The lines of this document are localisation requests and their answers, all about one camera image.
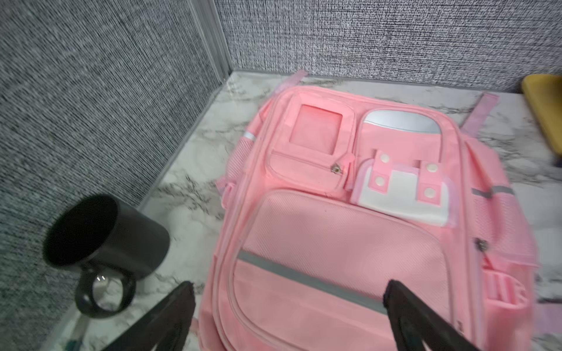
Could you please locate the black cup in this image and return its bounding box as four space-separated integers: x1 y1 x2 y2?
42 194 171 319

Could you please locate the green handled fork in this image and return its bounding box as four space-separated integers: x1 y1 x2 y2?
63 314 90 351

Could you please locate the yellow cutting board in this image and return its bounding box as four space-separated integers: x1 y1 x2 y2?
521 74 561 159

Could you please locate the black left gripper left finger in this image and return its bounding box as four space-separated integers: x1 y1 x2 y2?
104 281 196 351

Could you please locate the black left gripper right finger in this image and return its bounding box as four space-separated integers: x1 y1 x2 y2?
383 279 479 351

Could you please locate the pink backpack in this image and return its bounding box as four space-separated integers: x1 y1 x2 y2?
198 71 561 350

